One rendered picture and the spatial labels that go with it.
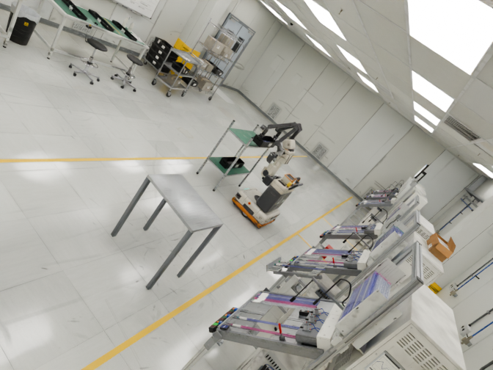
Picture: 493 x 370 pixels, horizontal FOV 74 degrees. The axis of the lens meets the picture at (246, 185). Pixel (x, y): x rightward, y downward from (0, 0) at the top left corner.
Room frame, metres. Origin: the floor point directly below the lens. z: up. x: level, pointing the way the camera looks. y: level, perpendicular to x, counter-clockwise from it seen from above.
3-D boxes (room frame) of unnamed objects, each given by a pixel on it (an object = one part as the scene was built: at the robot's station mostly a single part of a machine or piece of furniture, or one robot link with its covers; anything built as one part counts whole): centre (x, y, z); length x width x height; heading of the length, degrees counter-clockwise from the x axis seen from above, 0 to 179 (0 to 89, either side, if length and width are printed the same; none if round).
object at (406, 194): (7.69, -3.04, 0.95); 1.36 x 0.82 x 1.90; 72
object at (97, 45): (5.23, 3.36, 0.31); 0.52 x 0.49 x 0.62; 162
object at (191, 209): (2.67, 0.35, 0.40); 0.70 x 0.45 x 0.80; 67
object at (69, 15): (5.81, 3.89, 0.40); 1.80 x 0.75 x 0.81; 162
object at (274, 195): (5.03, -0.45, 0.59); 0.55 x 0.34 x 0.83; 162
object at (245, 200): (5.06, -0.36, 0.16); 0.67 x 0.64 x 0.25; 72
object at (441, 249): (3.21, -1.78, 1.82); 0.68 x 0.30 x 0.20; 162
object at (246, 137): (5.31, 0.43, 0.55); 0.91 x 0.46 x 1.10; 162
